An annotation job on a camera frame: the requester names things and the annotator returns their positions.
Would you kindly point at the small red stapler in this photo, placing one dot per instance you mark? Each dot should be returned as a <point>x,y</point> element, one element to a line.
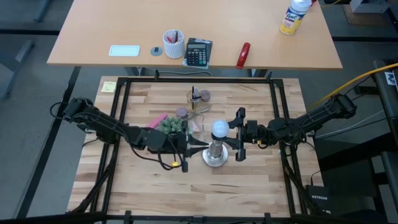
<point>243,56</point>

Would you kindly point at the black calculator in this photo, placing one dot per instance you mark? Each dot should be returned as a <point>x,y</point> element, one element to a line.
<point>196,56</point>

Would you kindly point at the red pen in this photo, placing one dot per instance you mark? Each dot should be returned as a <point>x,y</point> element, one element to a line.
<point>169,39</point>

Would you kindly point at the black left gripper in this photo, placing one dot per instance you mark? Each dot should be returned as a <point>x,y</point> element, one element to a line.
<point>161,141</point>

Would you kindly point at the cardboard box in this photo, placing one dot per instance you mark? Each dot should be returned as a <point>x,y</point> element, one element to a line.
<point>357,18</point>

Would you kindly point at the grey round disc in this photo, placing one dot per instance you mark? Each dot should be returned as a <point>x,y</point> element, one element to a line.
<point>154,53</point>

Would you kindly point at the white round lightbulb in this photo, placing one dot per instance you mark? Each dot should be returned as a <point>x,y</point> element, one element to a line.
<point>220,128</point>

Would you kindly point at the dark pen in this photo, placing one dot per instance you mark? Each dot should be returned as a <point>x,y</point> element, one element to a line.
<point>176,35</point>

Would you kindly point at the black Netgear router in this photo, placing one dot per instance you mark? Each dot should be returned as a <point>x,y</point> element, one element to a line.
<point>318,199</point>

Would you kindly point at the yellow sticky note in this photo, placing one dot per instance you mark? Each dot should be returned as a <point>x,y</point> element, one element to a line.
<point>109,87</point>

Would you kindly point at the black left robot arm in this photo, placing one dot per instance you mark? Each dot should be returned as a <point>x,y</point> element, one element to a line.
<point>105,124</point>

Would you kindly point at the black metal shelf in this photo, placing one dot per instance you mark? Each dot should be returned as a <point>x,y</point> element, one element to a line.
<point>387,102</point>

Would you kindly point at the silver metal lamp base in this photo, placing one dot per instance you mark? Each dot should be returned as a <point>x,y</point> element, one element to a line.
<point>214,157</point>

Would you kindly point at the black pen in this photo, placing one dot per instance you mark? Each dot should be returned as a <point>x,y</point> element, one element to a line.
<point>192,91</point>

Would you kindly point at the purple round lid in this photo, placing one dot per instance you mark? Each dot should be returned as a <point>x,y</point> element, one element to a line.
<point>181,112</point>
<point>205,96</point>

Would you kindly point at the black metal table frame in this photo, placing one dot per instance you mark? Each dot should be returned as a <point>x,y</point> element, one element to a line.
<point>199,80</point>

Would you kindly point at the yellow Lysol wipes canister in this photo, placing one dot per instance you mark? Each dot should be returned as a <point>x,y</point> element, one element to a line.
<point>292,21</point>

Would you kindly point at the white pen cup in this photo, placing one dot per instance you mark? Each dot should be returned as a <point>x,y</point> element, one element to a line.
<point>174,51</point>

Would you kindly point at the light wooden desk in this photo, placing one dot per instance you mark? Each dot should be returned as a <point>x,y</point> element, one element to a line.
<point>233,21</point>

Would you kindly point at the pink and white stapler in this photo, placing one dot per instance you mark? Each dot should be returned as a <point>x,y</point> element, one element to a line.
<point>158,119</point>

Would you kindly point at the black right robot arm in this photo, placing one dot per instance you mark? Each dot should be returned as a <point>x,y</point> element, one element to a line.
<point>311,121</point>

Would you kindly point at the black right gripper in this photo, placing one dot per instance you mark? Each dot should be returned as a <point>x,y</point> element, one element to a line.
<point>250,132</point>

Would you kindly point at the green plant in grey pot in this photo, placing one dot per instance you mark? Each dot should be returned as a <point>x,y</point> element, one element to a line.
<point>169,125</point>

